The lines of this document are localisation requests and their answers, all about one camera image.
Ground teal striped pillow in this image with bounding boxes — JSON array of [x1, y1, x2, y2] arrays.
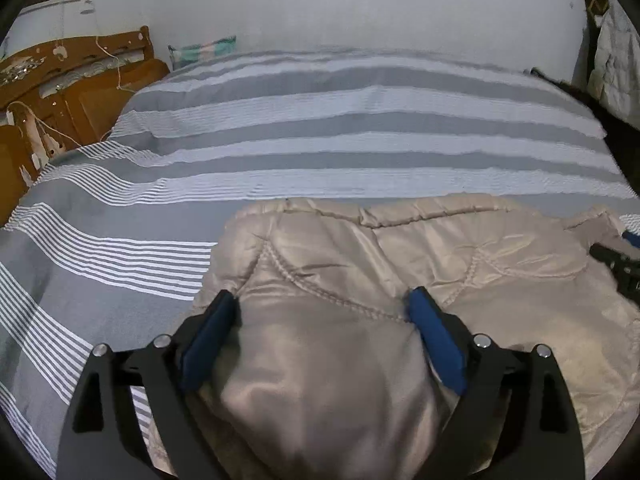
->
[[168, 36, 236, 70]]

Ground wooden headboard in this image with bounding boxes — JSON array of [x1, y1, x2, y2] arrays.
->
[[1, 26, 169, 221]]

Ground white charging cable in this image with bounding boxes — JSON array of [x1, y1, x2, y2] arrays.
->
[[4, 34, 139, 154]]

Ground grey striped bed sheet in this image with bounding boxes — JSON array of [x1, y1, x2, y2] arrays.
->
[[1, 51, 639, 477]]

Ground black clothes pile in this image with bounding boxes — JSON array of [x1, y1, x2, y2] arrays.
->
[[528, 67, 639, 178]]

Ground beige puffer jacket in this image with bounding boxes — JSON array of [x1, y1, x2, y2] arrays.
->
[[167, 194, 639, 479]]

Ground white hanging puffer coat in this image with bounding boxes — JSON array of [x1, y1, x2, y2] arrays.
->
[[588, 0, 640, 129]]

